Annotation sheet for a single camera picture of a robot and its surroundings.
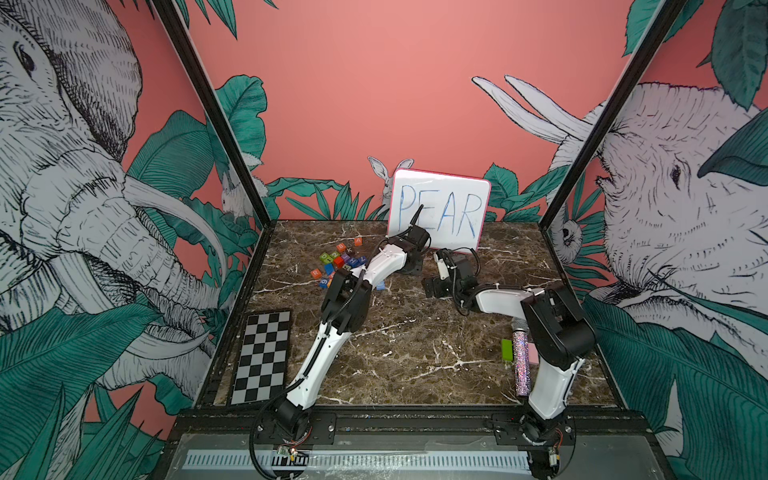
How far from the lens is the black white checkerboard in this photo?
0.79m

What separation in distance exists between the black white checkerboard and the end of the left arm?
43cm

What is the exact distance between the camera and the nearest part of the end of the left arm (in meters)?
0.80
